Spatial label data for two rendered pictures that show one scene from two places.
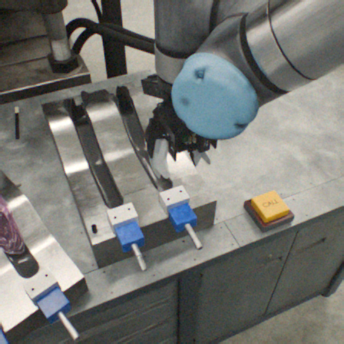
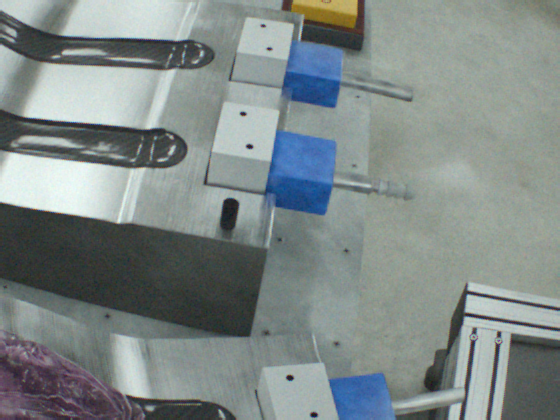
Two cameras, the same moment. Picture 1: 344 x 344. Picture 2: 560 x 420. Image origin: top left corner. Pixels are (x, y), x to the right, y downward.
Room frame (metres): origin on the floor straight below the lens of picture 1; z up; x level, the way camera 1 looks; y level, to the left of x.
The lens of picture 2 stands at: (0.23, 0.58, 1.37)
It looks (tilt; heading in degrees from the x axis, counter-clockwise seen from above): 44 degrees down; 292
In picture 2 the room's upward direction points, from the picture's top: 12 degrees clockwise
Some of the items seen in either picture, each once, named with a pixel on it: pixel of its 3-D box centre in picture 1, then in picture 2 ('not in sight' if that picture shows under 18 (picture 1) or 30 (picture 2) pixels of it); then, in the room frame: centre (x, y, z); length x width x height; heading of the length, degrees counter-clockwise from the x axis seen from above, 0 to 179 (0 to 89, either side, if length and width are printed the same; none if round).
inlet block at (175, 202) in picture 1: (184, 221); (325, 75); (0.45, -0.02, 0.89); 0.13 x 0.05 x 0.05; 24
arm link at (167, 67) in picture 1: (185, 58); not in sight; (0.47, -0.02, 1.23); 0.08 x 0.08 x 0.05
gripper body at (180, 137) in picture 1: (184, 110); not in sight; (0.47, -0.02, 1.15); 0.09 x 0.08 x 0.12; 24
